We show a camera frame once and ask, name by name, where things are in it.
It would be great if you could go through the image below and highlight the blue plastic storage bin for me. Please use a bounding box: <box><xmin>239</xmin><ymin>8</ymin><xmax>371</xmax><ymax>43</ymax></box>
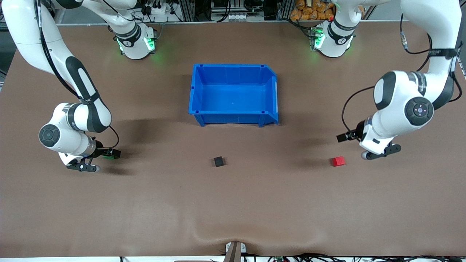
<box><xmin>188</xmin><ymin>64</ymin><xmax>279</xmax><ymax>127</ymax></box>

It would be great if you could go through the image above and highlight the brown table mat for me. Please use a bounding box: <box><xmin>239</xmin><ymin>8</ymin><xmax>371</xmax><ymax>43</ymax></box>
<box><xmin>0</xmin><ymin>20</ymin><xmax>466</xmax><ymax>258</ymax></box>

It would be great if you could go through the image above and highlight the orange snack packs pile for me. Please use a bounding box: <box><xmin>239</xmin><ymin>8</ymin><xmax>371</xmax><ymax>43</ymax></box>
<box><xmin>290</xmin><ymin>0</ymin><xmax>335</xmax><ymax>21</ymax></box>

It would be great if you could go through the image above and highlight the white power strip with plugs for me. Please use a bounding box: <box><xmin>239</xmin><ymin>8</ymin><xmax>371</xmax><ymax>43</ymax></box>
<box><xmin>141</xmin><ymin>0</ymin><xmax>172</xmax><ymax>23</ymax></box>

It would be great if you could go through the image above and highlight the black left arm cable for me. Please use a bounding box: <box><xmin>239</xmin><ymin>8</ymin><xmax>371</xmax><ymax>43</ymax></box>
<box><xmin>341</xmin><ymin>14</ymin><xmax>463</xmax><ymax>142</ymax></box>

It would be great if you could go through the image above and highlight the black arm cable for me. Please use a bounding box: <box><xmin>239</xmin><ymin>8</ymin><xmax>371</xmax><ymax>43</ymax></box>
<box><xmin>341</xmin><ymin>14</ymin><xmax>463</xmax><ymax>142</ymax></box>
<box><xmin>35</xmin><ymin>0</ymin><xmax>121</xmax><ymax>150</ymax></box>

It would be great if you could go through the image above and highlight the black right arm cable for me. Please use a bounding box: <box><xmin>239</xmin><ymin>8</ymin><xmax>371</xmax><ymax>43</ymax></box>
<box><xmin>35</xmin><ymin>0</ymin><xmax>121</xmax><ymax>150</ymax></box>

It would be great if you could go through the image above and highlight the black cable bundle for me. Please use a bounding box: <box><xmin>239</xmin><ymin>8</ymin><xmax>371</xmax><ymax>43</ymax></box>
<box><xmin>268</xmin><ymin>253</ymin><xmax>466</xmax><ymax>262</ymax></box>

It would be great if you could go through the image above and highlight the aluminium frame post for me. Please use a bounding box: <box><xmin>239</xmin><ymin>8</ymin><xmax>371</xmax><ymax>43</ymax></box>
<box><xmin>276</xmin><ymin>0</ymin><xmax>293</xmax><ymax>20</ymax></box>
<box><xmin>177</xmin><ymin>0</ymin><xmax>196</xmax><ymax>22</ymax></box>

